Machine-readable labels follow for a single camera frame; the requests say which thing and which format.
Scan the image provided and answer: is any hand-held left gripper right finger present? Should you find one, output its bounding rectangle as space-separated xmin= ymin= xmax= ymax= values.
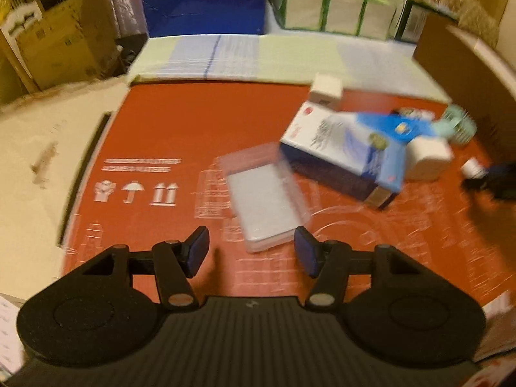
xmin=294 ymin=227 xmax=426 ymax=308

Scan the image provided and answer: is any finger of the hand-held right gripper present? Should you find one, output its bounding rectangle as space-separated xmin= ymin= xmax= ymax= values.
xmin=463 ymin=162 xmax=516 ymax=203

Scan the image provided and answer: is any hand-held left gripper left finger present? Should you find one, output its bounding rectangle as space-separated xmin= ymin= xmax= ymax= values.
xmin=81 ymin=226 xmax=210 ymax=312

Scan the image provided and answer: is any small white bottle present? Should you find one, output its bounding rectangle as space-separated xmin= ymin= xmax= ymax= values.
xmin=461 ymin=159 xmax=486 ymax=178

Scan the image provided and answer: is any clear plastic case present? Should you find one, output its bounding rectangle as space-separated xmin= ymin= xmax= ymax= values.
xmin=215 ymin=143 xmax=315 ymax=254

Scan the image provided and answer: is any mint green handheld fan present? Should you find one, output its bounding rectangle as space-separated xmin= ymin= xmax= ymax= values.
xmin=437 ymin=105 xmax=478 ymax=144

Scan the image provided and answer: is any white blue medicine box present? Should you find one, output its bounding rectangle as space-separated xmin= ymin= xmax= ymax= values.
xmin=279 ymin=103 xmax=406 ymax=210

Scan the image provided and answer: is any blue tube with white cap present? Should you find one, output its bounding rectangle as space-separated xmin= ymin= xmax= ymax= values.
xmin=355 ymin=111 xmax=454 ymax=182

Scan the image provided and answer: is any brown white-lined storage box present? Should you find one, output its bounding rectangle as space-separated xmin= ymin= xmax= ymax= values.
xmin=413 ymin=20 xmax=516 ymax=162

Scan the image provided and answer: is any white charger plug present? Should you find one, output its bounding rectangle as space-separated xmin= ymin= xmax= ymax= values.
xmin=308 ymin=73 xmax=343 ymax=107

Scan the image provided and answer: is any red printed mat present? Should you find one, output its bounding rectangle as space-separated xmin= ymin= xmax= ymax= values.
xmin=60 ymin=83 xmax=516 ymax=365

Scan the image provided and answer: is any beige quilted cover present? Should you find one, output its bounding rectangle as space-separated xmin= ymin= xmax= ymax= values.
xmin=419 ymin=0 xmax=516 ymax=47

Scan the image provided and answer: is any dark green printed carton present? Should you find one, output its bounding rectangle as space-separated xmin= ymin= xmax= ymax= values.
xmin=393 ymin=0 xmax=460 ymax=45

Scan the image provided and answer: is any striped pale bed sheet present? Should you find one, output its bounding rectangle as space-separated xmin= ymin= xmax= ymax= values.
xmin=127 ymin=34 xmax=452 ymax=103

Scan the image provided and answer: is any blue printed carton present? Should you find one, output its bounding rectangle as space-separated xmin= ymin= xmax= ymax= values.
xmin=141 ymin=0 xmax=267 ymax=37

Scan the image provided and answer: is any brown cardboard box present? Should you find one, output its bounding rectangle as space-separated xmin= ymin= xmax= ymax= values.
xmin=0 ymin=0 xmax=118 ymax=94

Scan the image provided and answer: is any pale curtain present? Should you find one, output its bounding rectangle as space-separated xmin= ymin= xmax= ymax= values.
xmin=52 ymin=0 xmax=184 ymax=38

